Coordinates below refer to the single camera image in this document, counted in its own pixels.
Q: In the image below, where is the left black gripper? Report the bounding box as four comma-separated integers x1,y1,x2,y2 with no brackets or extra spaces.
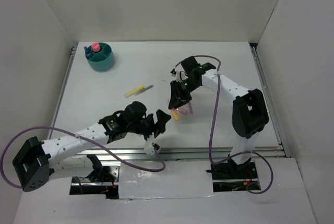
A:
127,109,171,146

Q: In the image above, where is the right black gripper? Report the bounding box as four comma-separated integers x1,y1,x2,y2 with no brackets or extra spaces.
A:
169,78,200,110

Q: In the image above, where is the orange highlighter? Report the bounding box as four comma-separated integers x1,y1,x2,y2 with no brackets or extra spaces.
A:
171,109,180,121

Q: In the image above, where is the yellow highlighter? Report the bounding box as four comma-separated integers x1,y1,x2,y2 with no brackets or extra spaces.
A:
124,85,145,98

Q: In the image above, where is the clear glue bottle blue cap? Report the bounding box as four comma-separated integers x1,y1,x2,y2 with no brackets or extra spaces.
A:
84,46,91,60

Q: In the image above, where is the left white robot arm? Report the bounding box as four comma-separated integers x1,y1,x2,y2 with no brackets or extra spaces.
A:
13,101,171,192

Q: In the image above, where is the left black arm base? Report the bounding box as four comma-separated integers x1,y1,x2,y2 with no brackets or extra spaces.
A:
69,154,120,199

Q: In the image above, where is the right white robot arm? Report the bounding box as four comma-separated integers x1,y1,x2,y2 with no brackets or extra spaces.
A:
169,56,269,178

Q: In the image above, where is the pink clear highlighter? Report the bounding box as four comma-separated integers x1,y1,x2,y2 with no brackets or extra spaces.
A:
175,107,189,115

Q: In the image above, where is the pink purple pen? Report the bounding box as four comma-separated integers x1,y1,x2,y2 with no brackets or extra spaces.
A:
188,102,193,114

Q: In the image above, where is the green grey pen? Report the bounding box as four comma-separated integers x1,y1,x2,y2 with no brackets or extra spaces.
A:
134,85,153,96

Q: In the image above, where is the teal round compartment container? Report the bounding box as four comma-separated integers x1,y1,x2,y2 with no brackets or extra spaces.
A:
86,42,115,72

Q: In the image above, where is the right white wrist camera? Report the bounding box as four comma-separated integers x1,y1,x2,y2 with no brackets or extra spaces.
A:
170,68,188,82

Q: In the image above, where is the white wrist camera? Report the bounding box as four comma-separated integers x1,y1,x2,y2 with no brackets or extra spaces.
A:
144,134,160,156
170,68,188,82

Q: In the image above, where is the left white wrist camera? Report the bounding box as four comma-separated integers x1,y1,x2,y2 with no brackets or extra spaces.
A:
144,134,160,156

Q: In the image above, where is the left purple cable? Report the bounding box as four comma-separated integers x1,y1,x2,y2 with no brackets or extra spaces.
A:
1,126,166,188

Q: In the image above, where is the purple cable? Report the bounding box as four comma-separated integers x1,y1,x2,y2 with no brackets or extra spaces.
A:
1,126,166,188
174,54,273,195

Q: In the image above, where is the aluminium front rail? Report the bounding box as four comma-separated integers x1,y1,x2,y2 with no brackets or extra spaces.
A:
67,147,285,162

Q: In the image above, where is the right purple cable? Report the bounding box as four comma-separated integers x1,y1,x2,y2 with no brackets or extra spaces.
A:
174,54,273,195

